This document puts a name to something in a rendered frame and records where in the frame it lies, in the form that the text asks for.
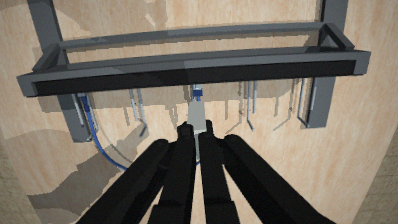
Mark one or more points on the dark grey patch panel rack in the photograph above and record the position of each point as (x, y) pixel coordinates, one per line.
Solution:
(224, 66)

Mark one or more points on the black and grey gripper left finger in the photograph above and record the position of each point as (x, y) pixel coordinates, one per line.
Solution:
(127, 200)

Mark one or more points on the blue patch cord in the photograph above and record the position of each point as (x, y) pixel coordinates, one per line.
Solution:
(87, 110)

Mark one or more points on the white cable plug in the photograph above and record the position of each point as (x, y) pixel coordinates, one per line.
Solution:
(197, 90)

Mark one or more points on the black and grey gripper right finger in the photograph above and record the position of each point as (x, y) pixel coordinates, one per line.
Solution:
(271, 197)

